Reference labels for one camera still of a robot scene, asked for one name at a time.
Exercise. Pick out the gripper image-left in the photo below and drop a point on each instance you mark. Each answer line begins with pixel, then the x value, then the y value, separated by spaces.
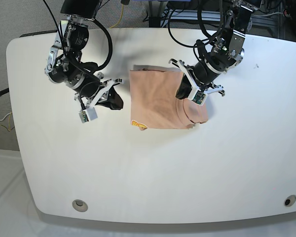
pixel 89 87

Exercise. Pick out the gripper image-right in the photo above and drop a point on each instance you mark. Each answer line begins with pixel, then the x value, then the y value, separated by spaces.
pixel 202 72

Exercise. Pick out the peach orange T-shirt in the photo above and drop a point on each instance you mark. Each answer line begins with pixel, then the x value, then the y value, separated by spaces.
pixel 154 103

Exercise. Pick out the left table grommet hole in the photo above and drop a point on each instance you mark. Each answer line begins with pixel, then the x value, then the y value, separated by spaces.
pixel 79 205

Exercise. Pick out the table grommet hole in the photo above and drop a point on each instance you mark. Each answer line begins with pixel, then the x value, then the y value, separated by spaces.
pixel 289 201
pixel 79 205

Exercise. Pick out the right table grommet hole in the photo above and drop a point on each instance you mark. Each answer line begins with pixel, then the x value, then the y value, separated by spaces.
pixel 289 201

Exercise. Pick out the aluminium frame rail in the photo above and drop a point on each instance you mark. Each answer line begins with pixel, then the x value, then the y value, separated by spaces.
pixel 273 23

